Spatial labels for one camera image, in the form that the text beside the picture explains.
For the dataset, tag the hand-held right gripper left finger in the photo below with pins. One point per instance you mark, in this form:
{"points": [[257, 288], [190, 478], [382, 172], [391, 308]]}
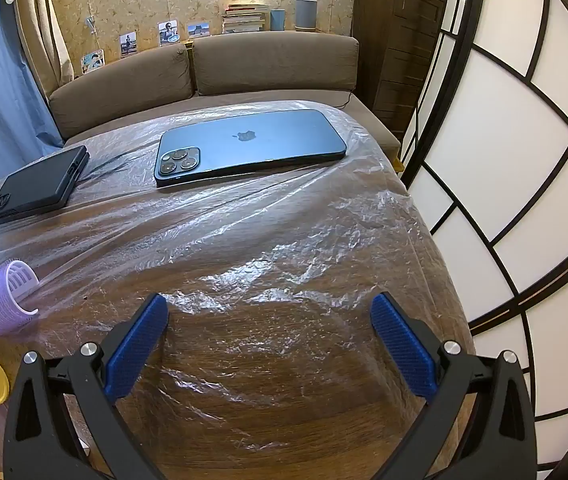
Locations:
{"points": [[134, 345]]}

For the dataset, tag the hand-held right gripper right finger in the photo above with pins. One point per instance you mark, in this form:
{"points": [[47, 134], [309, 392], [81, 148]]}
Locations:
{"points": [[404, 345]]}

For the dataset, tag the clear plastic table cover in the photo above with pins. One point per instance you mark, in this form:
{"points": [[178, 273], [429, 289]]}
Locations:
{"points": [[264, 240]]}

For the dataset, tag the long black case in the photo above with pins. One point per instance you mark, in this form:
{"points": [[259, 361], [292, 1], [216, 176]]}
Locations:
{"points": [[34, 190]]}

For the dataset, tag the black framed paper screen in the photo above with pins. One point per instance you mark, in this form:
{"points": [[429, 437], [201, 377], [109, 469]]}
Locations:
{"points": [[524, 170]]}

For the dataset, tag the brown sofa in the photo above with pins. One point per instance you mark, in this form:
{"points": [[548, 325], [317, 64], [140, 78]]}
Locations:
{"points": [[364, 115]]}

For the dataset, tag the blue smartphone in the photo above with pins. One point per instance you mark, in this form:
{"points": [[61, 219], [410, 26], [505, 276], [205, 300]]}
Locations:
{"points": [[264, 145]]}

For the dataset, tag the small brown sofa cushion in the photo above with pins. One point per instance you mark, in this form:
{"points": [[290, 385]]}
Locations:
{"points": [[124, 90]]}

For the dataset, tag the dark wooden cabinet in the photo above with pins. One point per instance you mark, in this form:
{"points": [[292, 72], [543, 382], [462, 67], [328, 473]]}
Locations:
{"points": [[394, 50]]}

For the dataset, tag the wide brown sofa cushion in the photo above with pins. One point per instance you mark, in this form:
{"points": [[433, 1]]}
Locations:
{"points": [[274, 62]]}

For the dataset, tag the beige curtain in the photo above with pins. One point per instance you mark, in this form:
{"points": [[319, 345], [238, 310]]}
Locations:
{"points": [[44, 25]]}

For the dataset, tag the stack of books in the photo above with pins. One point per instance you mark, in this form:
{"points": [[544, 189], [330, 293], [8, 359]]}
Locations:
{"points": [[245, 20]]}

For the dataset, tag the grey cylinder speaker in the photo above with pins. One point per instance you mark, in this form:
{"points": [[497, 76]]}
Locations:
{"points": [[305, 14]]}

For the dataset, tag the light blue cup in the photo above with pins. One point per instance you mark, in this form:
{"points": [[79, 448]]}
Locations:
{"points": [[277, 20]]}

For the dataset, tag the small wall photo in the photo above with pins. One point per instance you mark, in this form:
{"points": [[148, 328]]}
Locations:
{"points": [[93, 62], [168, 32], [198, 29], [128, 44]]}

